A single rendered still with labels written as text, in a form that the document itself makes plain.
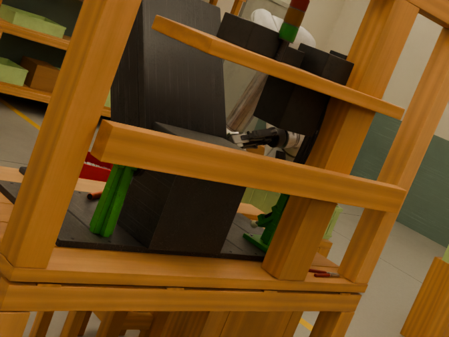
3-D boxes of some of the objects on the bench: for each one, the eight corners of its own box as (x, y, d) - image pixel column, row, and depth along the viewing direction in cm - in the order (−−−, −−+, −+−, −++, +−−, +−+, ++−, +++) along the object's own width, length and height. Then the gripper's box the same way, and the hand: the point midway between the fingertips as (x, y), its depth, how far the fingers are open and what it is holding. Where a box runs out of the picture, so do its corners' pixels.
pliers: (315, 277, 262) (316, 274, 262) (305, 270, 266) (306, 267, 266) (342, 279, 273) (343, 276, 273) (332, 273, 277) (333, 269, 277)
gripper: (262, 136, 274) (212, 142, 259) (289, 117, 263) (238, 121, 248) (269, 154, 273) (220, 161, 257) (296, 136, 261) (246, 142, 246)
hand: (236, 141), depth 255 cm, fingers closed on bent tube, 3 cm apart
